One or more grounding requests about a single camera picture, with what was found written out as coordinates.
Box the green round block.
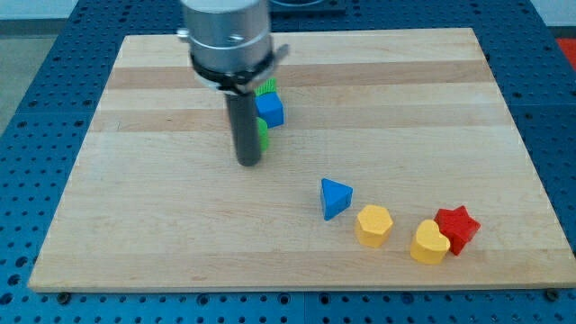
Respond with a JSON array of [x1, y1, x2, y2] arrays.
[[256, 117, 269, 152]]

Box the blue triangle block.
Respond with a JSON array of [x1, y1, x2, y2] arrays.
[[320, 178, 354, 221]]

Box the yellow heart block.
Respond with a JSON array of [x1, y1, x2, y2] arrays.
[[409, 219, 451, 265]]

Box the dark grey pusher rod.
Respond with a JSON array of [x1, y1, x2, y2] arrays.
[[225, 93, 261, 167]]

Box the blue cube block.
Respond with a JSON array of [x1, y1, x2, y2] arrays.
[[256, 92, 284, 128]]

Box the yellow hexagon block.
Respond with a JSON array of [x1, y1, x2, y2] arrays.
[[355, 204, 394, 248]]

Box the red star block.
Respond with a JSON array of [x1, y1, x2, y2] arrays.
[[434, 205, 481, 256]]

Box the green star block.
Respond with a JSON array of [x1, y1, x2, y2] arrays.
[[255, 77, 276, 96]]

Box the wooden board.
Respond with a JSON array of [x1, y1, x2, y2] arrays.
[[28, 28, 575, 293]]

